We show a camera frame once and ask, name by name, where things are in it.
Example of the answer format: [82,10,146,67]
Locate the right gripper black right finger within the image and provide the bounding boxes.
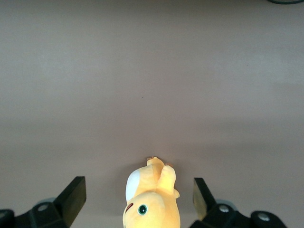
[190,177,289,228]

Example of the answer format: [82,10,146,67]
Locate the orange plush toy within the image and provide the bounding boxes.
[122,156,181,228]

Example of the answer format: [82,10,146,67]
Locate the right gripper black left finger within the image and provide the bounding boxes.
[0,176,87,228]

